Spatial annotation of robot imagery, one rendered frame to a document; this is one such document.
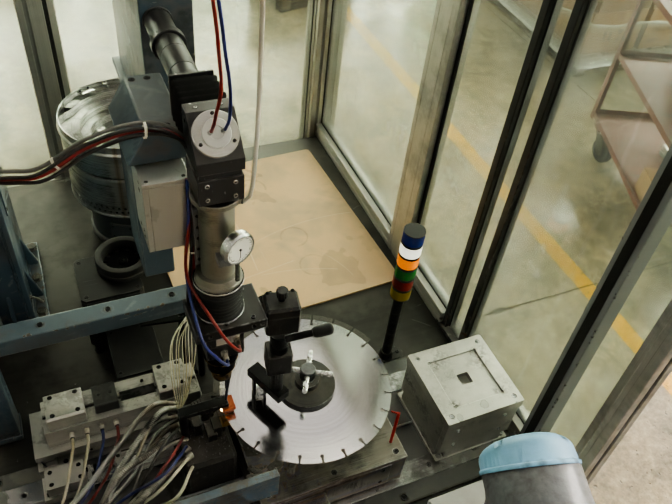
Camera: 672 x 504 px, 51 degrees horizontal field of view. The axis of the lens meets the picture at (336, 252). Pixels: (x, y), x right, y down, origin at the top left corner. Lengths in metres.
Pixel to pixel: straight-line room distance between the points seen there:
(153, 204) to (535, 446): 0.57
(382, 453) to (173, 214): 0.68
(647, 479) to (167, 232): 2.02
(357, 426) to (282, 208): 0.86
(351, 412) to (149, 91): 0.69
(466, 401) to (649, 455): 1.34
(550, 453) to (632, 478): 1.80
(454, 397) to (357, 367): 0.21
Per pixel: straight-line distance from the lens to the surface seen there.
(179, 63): 1.00
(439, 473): 1.54
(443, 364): 1.51
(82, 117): 1.82
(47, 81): 2.03
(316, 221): 1.98
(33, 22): 1.95
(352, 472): 1.40
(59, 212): 2.06
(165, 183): 0.96
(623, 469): 2.65
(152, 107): 1.01
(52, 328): 1.37
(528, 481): 0.84
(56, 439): 1.49
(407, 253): 1.40
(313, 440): 1.31
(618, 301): 1.21
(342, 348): 1.43
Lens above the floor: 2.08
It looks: 44 degrees down
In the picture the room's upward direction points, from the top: 8 degrees clockwise
